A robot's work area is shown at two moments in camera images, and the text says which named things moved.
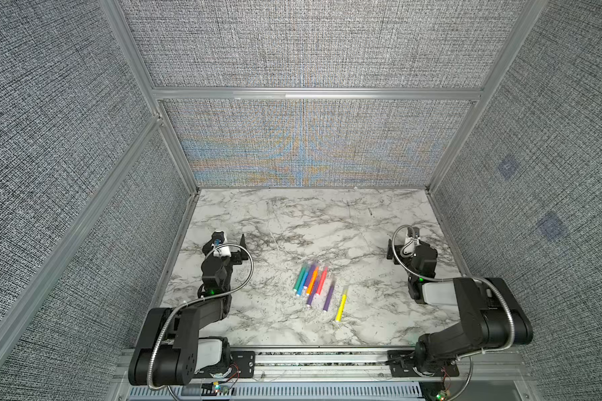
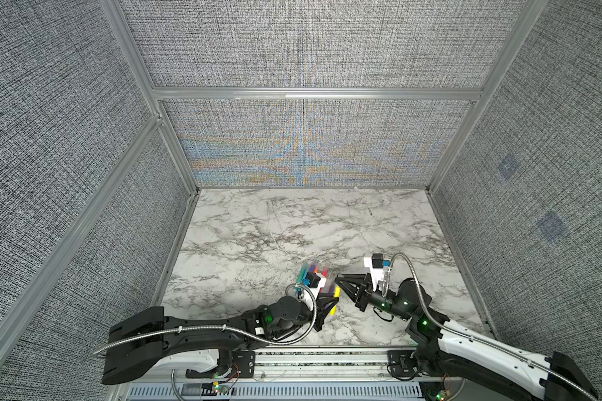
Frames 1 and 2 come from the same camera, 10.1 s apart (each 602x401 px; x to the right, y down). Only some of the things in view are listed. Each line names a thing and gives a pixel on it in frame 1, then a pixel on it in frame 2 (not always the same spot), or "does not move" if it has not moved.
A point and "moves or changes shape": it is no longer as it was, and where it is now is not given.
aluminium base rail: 295,374 does not move
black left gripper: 233,260 → 320,312
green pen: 299,277 does not move
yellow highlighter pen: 342,306 moves or changes shape
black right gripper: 390,252 → 365,296
